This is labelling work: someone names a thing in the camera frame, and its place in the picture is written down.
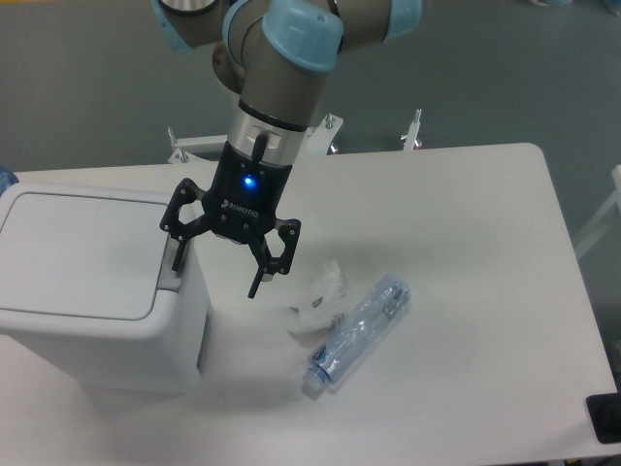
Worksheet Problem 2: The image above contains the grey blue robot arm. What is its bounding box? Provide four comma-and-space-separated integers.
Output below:
152, 1, 423, 283

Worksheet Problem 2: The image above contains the black device at table edge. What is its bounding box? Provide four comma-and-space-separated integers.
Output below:
586, 392, 620, 445

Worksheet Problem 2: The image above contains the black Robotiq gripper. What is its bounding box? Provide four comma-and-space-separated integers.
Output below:
159, 143, 303, 300

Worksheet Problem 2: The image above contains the white frame at right edge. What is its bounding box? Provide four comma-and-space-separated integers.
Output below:
573, 165, 620, 261

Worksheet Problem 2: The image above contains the white trash can lid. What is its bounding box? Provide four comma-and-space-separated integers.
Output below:
1, 186, 168, 320

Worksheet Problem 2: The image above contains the clear plastic water bottle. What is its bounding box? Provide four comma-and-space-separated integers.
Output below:
302, 274, 411, 396

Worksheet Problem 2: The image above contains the blue object behind trash can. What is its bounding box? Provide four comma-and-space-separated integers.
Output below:
0, 165, 19, 195

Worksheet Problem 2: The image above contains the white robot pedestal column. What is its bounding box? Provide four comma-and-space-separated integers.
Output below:
212, 41, 245, 94

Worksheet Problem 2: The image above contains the white plastic trash can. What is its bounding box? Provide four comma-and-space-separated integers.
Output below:
1, 182, 211, 393

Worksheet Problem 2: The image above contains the white pedestal base frame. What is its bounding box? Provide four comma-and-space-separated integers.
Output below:
167, 108, 423, 163

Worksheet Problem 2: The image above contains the crumpled white plastic wrapper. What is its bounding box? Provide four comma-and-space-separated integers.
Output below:
281, 259, 349, 336

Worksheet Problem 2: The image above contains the grey trash can push button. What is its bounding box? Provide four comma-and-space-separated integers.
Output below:
157, 238, 189, 293

